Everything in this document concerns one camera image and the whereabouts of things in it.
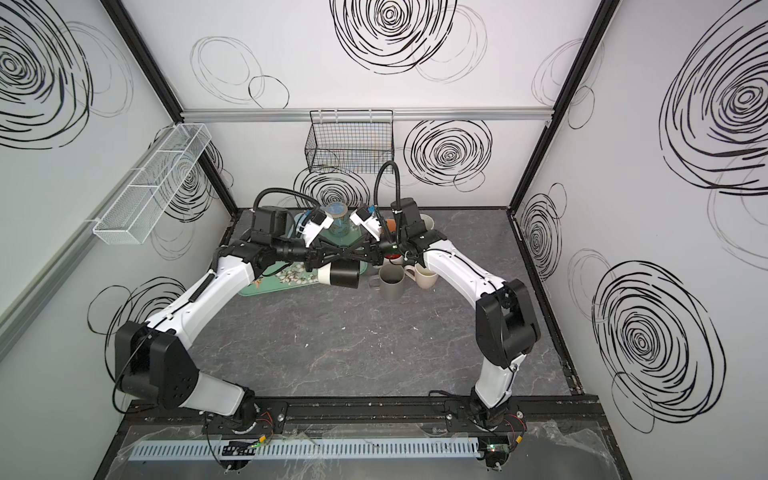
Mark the beige mug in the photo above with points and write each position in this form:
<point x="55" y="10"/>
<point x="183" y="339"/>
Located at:
<point x="428" y="221"/>

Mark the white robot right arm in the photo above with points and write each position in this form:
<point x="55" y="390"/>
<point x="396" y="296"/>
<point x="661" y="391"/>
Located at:
<point x="506" y="328"/>

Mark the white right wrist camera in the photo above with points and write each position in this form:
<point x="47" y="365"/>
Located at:
<point x="366" y="218"/>

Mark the pale pink mug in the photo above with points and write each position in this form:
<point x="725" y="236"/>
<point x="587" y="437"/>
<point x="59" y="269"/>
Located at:
<point x="423" y="277"/>

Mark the white slotted cable duct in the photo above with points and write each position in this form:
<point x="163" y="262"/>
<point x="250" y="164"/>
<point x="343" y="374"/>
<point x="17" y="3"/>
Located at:
<point x="296" y="449"/>

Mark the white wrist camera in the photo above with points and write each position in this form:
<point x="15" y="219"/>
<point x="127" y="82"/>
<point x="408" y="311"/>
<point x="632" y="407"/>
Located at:
<point x="366" y="218"/>
<point x="316" y="221"/>

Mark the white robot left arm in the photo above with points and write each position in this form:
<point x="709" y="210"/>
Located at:
<point x="152" y="361"/>

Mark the aluminium wall rail left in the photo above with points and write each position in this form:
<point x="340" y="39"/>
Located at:
<point x="17" y="318"/>

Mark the mint green floral tray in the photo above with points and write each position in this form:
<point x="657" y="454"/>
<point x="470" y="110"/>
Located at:
<point x="295" y="275"/>

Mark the black corner frame post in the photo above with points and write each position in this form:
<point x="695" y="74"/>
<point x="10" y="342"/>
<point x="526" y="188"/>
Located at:
<point x="589" y="45"/>
<point x="131" y="36"/>

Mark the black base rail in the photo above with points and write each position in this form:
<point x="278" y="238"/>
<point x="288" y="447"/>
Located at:
<point x="443" y="412"/>

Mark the black corner frame post right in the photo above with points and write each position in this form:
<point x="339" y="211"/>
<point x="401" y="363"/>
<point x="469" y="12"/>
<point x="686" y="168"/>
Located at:
<point x="589" y="45"/>

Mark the aluminium wall rail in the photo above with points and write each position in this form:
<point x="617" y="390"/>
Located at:
<point x="243" y="115"/>
<point x="17" y="318"/>

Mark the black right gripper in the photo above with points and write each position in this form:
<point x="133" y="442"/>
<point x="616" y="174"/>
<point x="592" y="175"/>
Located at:
<point x="372" y="242"/>

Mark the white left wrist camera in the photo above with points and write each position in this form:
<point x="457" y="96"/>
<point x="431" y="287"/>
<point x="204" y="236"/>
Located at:
<point x="316" y="221"/>

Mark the white mug red inside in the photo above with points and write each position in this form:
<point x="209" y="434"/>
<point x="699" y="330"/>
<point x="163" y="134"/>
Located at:
<point x="395" y="259"/>

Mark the black wire basket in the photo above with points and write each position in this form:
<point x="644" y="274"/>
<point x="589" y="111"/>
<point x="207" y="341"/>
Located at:
<point x="358" y="147"/>

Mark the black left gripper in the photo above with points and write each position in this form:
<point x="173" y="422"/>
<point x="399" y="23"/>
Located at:
<point x="318" y="252"/>

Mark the white wire wall shelf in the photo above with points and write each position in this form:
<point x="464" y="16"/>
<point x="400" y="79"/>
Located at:
<point x="131" y="217"/>

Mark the black corner frame post left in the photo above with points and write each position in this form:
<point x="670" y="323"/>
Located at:
<point x="131" y="36"/>

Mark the blue butterfly mug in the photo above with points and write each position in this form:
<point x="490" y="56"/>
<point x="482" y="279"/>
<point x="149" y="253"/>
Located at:
<point x="339" y="212"/>

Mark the aluminium wall rail back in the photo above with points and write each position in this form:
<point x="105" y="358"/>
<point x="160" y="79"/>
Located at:
<point x="243" y="115"/>

